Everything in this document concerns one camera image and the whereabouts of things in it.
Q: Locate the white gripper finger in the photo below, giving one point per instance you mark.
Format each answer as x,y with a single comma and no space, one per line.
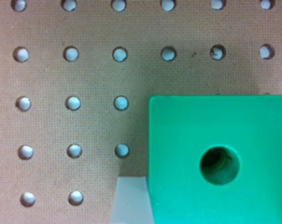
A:
131,202

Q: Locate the green block with hole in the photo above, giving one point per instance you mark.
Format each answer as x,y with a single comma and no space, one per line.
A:
215,159

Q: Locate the brown pegboard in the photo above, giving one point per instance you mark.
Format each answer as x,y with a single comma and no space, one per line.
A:
74,89

